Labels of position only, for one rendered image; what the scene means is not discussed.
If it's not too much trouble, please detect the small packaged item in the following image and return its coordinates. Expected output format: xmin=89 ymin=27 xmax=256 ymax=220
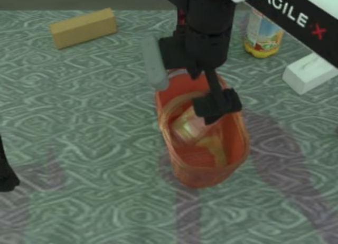
xmin=170 ymin=112 xmax=212 ymax=148

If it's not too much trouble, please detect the orange plastic basket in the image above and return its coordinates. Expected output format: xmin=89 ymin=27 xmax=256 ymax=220
xmin=154 ymin=68 xmax=250 ymax=189

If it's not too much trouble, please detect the green patterned tablecloth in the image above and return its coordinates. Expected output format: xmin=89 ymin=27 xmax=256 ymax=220
xmin=0 ymin=8 xmax=338 ymax=244

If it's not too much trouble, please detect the yellow juice bottle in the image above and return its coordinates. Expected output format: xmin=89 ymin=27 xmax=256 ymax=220
xmin=242 ymin=8 xmax=284 ymax=59

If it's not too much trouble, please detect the white rectangular block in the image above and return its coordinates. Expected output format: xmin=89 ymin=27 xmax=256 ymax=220
xmin=281 ymin=53 xmax=338 ymax=96

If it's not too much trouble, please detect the tan rectangular block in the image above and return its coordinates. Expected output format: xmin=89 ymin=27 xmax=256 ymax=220
xmin=49 ymin=7 xmax=118 ymax=50

